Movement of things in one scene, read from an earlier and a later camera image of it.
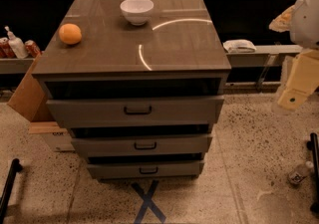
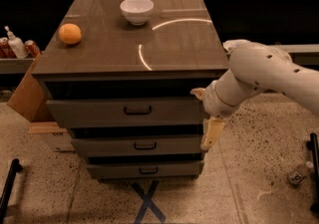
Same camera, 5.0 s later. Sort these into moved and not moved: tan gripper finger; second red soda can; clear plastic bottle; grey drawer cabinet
Moved: tan gripper finger
Not moved: second red soda can; grey drawer cabinet; clear plastic bottle
